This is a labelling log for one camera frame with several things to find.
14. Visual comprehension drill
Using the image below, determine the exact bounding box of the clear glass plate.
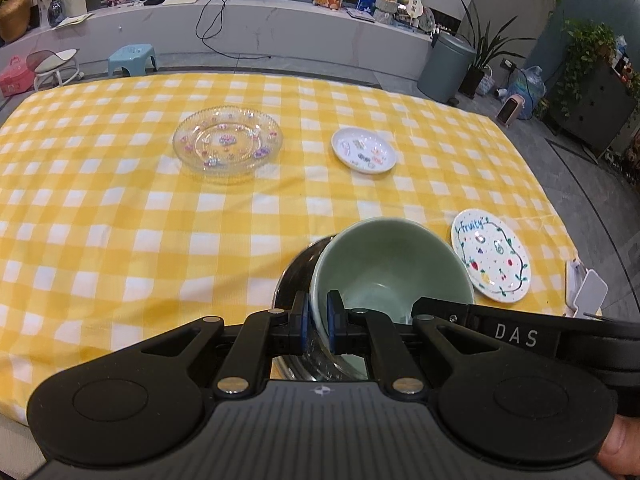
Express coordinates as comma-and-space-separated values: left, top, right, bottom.
172, 106, 284, 181

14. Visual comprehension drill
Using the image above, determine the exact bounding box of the grey trash can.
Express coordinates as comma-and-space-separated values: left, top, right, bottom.
417, 32, 477, 103

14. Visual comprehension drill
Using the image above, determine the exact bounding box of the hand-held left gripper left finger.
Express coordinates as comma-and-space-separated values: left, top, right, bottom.
125, 291, 310, 397

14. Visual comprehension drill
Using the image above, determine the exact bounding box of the white baby seat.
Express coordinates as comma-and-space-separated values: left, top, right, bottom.
26, 49, 83, 92

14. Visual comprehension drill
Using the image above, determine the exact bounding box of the open paper booklet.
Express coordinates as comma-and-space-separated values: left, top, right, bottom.
52, 12, 93, 28

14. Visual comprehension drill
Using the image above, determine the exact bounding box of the tall leafy potted plant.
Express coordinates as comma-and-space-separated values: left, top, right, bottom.
457, 0, 536, 100

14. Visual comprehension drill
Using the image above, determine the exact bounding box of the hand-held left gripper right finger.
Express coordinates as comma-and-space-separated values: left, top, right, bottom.
325, 290, 501, 395

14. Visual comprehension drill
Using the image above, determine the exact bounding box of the light blue stool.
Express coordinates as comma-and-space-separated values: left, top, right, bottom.
108, 44, 158, 78

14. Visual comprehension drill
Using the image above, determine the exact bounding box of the blue steel bowl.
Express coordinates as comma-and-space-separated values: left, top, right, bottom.
271, 234, 382, 382

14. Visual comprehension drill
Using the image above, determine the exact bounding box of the white fruit pattern plate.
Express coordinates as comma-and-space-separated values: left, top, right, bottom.
451, 208, 531, 304

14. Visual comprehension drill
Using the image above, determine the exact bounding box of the blue water bottle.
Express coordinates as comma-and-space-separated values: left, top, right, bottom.
507, 65, 547, 121

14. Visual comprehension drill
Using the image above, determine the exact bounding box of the green ceramic bowl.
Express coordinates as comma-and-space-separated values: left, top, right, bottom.
309, 216, 476, 363

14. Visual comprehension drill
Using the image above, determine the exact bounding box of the person's right hand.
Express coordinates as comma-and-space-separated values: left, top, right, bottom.
597, 412, 640, 474

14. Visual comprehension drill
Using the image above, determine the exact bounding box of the dark grey cabinet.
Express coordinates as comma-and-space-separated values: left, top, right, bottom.
542, 60, 638, 158

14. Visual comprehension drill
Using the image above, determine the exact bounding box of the pink space heater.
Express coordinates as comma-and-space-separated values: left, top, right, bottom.
496, 95, 526, 128

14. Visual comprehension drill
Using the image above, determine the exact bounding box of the yellow checked tablecloth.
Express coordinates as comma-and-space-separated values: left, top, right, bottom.
0, 72, 582, 426

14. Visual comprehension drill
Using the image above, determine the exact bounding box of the small white printed plate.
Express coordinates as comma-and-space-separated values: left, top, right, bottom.
331, 127, 398, 176

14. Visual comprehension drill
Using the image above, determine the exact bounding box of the white woven basket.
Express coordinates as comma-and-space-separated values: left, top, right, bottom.
475, 67, 496, 97

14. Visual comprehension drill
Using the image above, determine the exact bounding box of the black cable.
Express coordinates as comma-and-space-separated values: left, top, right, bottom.
195, 0, 261, 42

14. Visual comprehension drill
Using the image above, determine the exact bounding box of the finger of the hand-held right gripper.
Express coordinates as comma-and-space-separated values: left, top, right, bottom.
411, 297, 477, 327

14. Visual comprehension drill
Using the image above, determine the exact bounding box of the green ivy plant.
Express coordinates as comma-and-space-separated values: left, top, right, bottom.
542, 19, 618, 121

